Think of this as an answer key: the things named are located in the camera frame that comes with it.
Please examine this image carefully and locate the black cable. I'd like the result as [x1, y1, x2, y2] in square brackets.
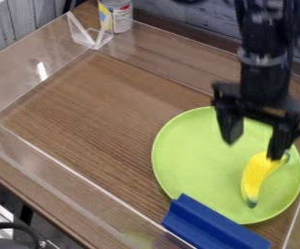
[0, 222, 43, 249]

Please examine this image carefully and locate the clear acrylic enclosure wall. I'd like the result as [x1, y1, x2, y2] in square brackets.
[0, 5, 300, 249]

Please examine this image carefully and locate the white labelled can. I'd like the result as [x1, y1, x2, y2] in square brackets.
[98, 0, 133, 34]

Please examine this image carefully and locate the blue plastic block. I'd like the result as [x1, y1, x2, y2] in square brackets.
[162, 194, 272, 249]

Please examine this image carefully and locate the yellow toy banana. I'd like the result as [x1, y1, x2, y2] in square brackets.
[240, 152, 291, 208]

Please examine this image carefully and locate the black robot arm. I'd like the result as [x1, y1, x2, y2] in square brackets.
[213, 0, 300, 160]

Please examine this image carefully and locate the green round plate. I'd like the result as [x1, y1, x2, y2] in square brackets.
[152, 107, 300, 225]

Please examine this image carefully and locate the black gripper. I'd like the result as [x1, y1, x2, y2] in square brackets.
[213, 62, 300, 160]

